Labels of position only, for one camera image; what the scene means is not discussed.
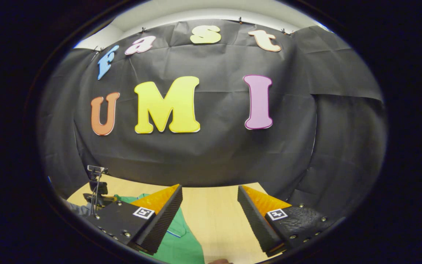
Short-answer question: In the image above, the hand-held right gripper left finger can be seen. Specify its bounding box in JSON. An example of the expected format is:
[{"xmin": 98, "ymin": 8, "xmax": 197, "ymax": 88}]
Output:
[{"xmin": 86, "ymin": 184, "xmax": 183, "ymax": 256}]

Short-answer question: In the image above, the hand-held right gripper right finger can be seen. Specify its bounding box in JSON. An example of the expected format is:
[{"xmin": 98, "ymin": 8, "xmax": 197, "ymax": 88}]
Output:
[{"xmin": 237, "ymin": 185, "xmax": 345, "ymax": 257}]

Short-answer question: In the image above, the green T-shirt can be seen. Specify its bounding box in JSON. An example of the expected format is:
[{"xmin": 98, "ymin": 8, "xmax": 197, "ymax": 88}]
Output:
[{"xmin": 114, "ymin": 193, "xmax": 205, "ymax": 264}]

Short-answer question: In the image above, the black backdrop cloth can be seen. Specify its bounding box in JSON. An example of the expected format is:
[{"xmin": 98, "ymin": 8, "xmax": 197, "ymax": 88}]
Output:
[{"xmin": 37, "ymin": 18, "xmax": 387, "ymax": 220}]

